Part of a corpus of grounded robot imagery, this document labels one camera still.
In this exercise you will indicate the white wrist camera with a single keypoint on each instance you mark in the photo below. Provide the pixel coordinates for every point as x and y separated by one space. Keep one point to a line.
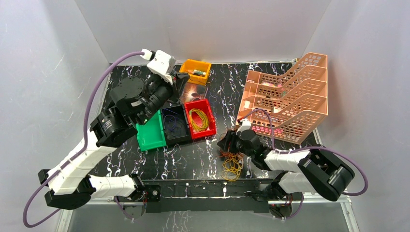
162 64
244 124

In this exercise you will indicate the aluminium frame rail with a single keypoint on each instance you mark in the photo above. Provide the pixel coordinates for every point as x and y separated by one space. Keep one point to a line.
299 213

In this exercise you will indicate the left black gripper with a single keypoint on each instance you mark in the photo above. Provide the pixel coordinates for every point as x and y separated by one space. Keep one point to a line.
174 82

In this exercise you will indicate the red plastic bin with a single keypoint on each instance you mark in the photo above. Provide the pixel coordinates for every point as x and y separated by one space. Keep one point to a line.
200 118

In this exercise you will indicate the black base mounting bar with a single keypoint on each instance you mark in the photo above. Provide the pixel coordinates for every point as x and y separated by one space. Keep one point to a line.
208 195

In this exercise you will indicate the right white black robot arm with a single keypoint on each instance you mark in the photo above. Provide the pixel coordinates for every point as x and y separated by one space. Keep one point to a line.
313 170

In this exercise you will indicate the green plastic bin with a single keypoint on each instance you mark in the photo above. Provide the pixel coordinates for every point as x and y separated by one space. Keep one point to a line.
151 135

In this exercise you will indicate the dark paperback book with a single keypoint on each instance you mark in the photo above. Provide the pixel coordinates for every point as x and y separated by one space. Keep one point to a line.
193 92

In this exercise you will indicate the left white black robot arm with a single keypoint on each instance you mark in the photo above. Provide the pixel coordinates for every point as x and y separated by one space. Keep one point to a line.
70 183

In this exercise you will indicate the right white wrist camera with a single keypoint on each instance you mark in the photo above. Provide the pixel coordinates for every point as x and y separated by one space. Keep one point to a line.
244 124

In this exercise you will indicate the black plastic bin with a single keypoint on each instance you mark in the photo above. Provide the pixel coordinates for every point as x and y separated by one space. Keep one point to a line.
175 125

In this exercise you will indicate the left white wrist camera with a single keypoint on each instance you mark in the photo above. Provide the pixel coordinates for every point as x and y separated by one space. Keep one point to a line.
162 64

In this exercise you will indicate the orange plastic bin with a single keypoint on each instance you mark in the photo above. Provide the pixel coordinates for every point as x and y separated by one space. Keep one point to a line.
191 64

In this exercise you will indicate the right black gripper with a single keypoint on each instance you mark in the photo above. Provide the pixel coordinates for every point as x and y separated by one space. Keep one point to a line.
229 140

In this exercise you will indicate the marker in orange bin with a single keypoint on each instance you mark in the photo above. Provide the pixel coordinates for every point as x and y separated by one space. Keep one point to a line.
197 72

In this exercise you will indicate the pink tiered file tray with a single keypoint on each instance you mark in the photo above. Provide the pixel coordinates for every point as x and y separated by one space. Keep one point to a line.
289 106

